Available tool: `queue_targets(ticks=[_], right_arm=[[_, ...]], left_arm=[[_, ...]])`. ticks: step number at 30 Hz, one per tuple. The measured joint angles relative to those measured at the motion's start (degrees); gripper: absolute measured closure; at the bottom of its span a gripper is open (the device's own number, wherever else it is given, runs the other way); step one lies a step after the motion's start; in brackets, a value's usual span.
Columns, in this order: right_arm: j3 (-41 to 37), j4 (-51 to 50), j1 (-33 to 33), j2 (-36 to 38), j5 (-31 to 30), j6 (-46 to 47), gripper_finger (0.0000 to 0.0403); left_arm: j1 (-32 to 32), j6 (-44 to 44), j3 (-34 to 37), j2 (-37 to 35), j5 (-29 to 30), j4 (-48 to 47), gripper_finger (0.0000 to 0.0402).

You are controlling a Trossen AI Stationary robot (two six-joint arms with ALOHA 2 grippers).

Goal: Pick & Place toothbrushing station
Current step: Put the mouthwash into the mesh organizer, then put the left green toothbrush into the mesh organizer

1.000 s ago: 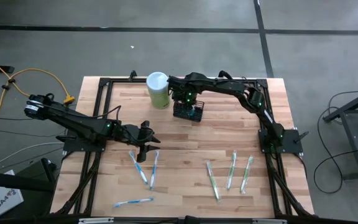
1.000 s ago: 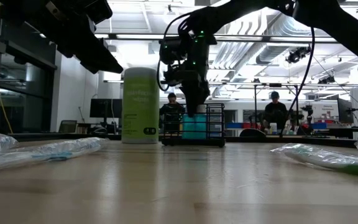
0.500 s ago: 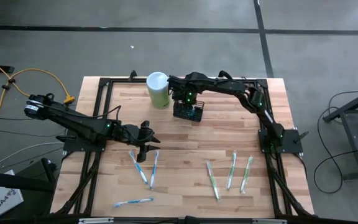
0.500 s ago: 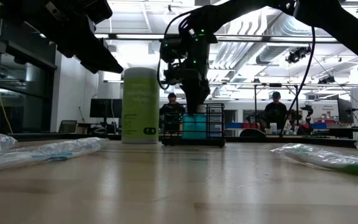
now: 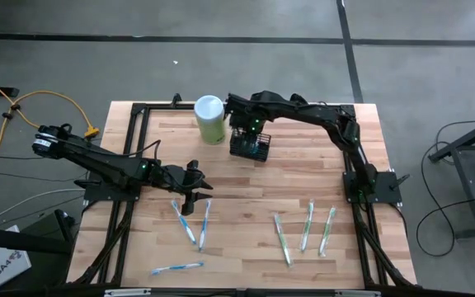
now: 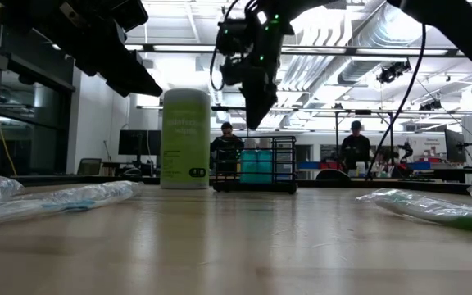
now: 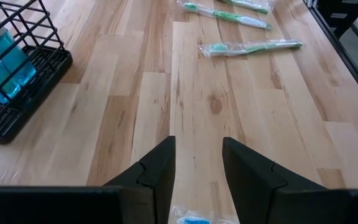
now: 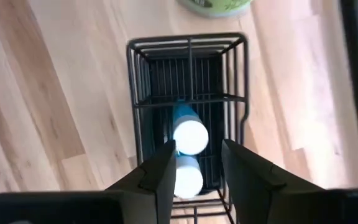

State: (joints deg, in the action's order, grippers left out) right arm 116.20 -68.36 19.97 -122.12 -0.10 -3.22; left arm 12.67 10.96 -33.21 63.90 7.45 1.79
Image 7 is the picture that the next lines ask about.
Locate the blue toothbrush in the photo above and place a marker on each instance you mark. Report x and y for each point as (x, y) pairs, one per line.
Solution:
(194, 220)

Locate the green toothbrush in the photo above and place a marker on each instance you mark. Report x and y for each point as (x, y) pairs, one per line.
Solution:
(228, 15)
(250, 47)
(247, 3)

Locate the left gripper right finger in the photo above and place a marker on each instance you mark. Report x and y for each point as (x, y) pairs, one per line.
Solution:
(275, 202)

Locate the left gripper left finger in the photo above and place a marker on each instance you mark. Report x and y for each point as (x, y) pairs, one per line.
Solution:
(73, 205)

